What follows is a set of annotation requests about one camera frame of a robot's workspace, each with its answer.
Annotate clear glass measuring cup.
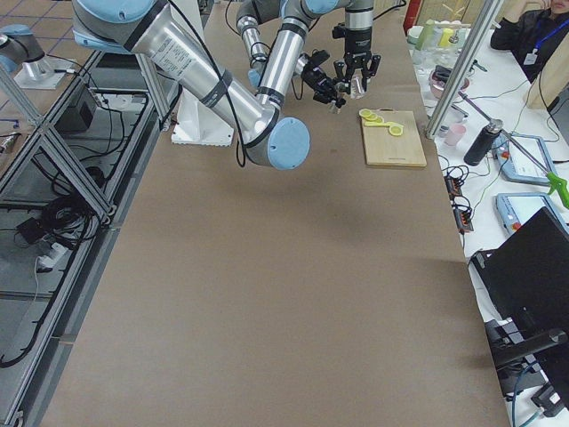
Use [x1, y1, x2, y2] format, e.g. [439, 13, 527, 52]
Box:
[349, 76, 366, 100]

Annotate bamboo cutting board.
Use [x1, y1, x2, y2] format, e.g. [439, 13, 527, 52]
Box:
[360, 109, 427, 168]

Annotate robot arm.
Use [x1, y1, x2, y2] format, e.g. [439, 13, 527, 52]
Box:
[72, 1, 381, 170]
[236, 1, 346, 110]

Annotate white camera mast base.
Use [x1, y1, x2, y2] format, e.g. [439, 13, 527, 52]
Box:
[172, 0, 234, 147]

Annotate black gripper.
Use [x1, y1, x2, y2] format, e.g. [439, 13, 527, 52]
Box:
[301, 59, 355, 115]
[344, 27, 381, 92]

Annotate aluminium frame post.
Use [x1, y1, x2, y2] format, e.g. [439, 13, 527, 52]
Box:
[425, 0, 503, 140]

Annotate lemon slice front top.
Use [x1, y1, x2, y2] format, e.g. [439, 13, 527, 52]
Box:
[389, 125, 404, 136]

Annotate green cup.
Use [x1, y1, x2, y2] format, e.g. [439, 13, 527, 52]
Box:
[415, 19, 436, 51]

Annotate pink cup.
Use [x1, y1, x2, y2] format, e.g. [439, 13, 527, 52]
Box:
[444, 123, 467, 146]

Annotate yellow plastic knife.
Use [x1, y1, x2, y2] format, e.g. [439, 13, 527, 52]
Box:
[364, 121, 402, 128]

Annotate teach pendant upper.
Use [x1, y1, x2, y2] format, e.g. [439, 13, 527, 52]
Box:
[491, 133, 556, 186]

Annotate teach pendant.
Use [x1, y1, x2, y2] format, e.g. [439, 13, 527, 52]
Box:
[491, 133, 556, 186]
[494, 192, 566, 236]

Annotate yellow cup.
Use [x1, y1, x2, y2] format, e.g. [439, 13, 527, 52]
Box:
[438, 28, 454, 48]

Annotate black water bottle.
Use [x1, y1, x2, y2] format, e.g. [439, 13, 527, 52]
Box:
[463, 119, 503, 166]

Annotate black monitor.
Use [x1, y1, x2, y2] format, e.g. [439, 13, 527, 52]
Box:
[470, 207, 568, 402]

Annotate teach pendant lower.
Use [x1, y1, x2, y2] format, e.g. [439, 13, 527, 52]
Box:
[494, 192, 566, 236]

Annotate seated person in black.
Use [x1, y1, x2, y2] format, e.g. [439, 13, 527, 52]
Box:
[490, 0, 568, 83]

